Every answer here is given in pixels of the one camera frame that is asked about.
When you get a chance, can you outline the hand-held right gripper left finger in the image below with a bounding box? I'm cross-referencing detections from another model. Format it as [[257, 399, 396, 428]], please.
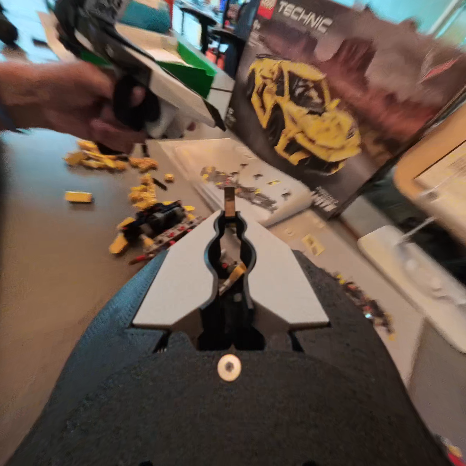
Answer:
[[132, 210, 234, 351]]

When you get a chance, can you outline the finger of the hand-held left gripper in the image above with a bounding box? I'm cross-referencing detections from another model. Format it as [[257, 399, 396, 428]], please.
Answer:
[[149, 58, 227, 132]]

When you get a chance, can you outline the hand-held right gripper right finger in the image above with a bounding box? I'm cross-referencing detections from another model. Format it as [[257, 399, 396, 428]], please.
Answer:
[[234, 211, 331, 350]]

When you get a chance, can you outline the lego car model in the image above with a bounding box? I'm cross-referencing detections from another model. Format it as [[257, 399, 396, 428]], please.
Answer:
[[108, 200, 252, 296]]

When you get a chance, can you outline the pile of yellow lego parts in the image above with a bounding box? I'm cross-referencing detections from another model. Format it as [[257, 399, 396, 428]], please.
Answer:
[[64, 140, 175, 210]]

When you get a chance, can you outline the lego instruction booklet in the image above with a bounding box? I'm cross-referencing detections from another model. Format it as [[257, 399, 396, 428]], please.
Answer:
[[147, 138, 423, 383]]

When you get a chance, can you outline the printed lego set box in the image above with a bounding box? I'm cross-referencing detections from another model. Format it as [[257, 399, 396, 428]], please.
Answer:
[[226, 0, 466, 219]]

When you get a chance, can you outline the person's left hand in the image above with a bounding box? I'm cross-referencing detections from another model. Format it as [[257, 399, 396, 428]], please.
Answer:
[[0, 59, 148, 154]]

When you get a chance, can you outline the green box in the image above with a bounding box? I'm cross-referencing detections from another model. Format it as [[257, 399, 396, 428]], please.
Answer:
[[80, 40, 217, 99]]

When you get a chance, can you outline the teal box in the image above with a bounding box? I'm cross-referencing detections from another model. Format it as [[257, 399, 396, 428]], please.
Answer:
[[120, 0, 172, 33]]

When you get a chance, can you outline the black office chair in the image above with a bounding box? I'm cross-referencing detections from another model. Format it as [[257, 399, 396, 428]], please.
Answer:
[[178, 5, 248, 77]]

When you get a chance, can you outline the white folding stand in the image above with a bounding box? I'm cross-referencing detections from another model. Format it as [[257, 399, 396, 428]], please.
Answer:
[[357, 215, 466, 354]]

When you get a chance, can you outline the printed instruction sheet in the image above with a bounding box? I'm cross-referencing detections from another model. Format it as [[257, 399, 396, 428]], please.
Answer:
[[415, 142, 466, 223]]

